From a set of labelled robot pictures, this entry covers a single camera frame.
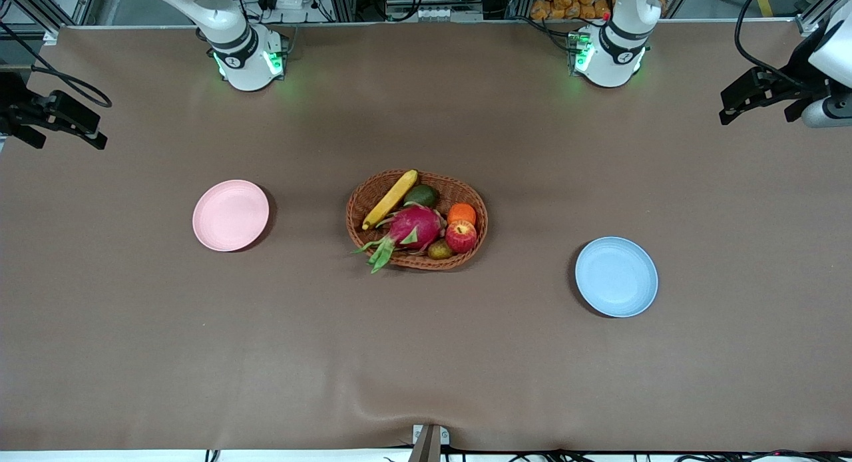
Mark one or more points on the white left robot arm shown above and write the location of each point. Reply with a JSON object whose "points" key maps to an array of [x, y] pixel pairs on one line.
{"points": [[609, 66]]}

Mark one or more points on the orange fruit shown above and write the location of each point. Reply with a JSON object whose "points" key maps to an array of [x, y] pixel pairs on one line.
{"points": [[462, 214]]}

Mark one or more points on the red apple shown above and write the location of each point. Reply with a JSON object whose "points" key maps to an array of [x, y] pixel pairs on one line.
{"points": [[460, 237]]}

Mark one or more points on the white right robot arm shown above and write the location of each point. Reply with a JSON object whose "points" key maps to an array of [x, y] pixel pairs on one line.
{"points": [[246, 69]]}

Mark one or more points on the brown kiwi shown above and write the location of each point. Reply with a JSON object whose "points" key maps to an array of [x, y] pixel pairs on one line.
{"points": [[439, 250]]}

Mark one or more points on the bag of orange snacks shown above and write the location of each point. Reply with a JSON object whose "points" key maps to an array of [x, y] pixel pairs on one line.
{"points": [[559, 2]]}

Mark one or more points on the green avocado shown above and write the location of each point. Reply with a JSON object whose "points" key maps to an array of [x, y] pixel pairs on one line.
{"points": [[423, 196]]}

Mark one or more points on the light blue round plate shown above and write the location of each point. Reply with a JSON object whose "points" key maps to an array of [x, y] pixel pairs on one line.
{"points": [[616, 277]]}

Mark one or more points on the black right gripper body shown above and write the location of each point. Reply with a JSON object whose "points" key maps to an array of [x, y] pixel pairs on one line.
{"points": [[11, 111]]}

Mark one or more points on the brown table cloth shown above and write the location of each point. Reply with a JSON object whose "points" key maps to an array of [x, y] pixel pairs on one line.
{"points": [[133, 349]]}

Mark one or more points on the brown wicker basket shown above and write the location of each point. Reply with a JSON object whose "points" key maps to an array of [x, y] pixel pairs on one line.
{"points": [[456, 190]]}

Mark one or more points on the pink round plate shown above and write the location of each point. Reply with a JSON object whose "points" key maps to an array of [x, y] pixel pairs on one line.
{"points": [[230, 216]]}

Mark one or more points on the pink dragon fruit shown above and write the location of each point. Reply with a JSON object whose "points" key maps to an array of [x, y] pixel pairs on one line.
{"points": [[416, 226]]}

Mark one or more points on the yellow banana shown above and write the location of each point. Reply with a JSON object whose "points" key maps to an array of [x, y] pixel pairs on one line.
{"points": [[393, 197]]}

